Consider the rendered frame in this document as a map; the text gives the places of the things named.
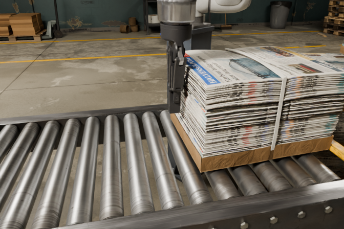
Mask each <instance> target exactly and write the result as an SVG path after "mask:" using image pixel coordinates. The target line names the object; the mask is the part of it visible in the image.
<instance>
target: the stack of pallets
mask: <svg viewBox="0 0 344 229"><path fill-rule="evenodd" d="M329 1H330V2H329V8H328V11H329V14H328V16H325V19H324V24H323V28H324V31H323V33H333V35H336V36H339V35H344V0H329ZM336 2H340V4H336ZM336 7H338V8H339V9H335V8H336ZM335 13H339V15H335ZM331 19H334V20H331ZM330 25H333V26H330ZM330 30H331V31H332V32H330Z"/></svg>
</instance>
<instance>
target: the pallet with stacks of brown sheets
mask: <svg viewBox="0 0 344 229"><path fill-rule="evenodd" d="M46 32H47V29H44V25H43V23H42V20H41V13H20V14H16V13H2V14H0V37H8V38H9V41H0V43H2V42H28V41H42V38H41V36H42V35H45V33H46ZM23 36H33V37H34V40H17V37H23Z"/></svg>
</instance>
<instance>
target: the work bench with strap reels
mask: <svg viewBox="0 0 344 229"><path fill-rule="evenodd" d="M147 2H157V0H143V16H144V31H146V32H147V34H146V35H149V31H148V27H155V26H160V23H162V21H158V15H157V14H151V15H148V3H147ZM145 8H146V18H145ZM204 22H207V21H205V14H204ZM210 22H211V12H209V17H208V22H207V23H210Z"/></svg>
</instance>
